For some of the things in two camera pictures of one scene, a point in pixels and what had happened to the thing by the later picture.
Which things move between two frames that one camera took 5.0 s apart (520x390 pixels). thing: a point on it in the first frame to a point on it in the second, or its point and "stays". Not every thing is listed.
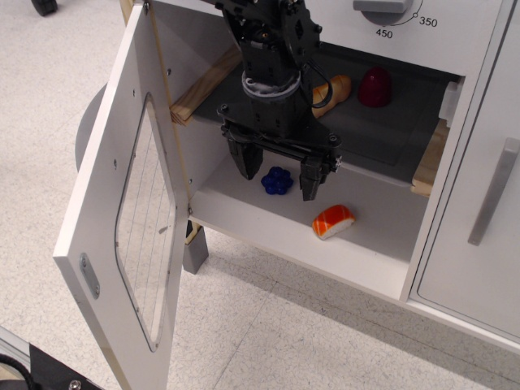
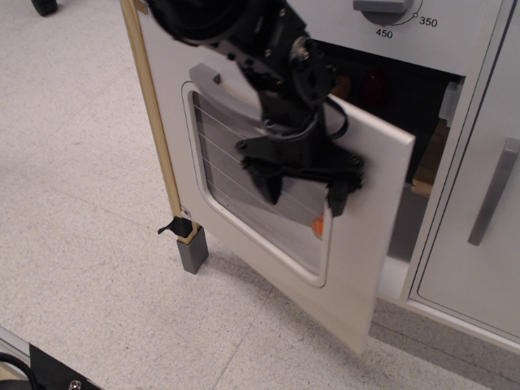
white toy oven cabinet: (424, 206) to (190, 244)
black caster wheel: (45, 7) stays
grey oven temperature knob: (384, 12) stays
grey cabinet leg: (196, 253) stays
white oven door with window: (122, 253) to (335, 269)
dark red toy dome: (375, 88) stays
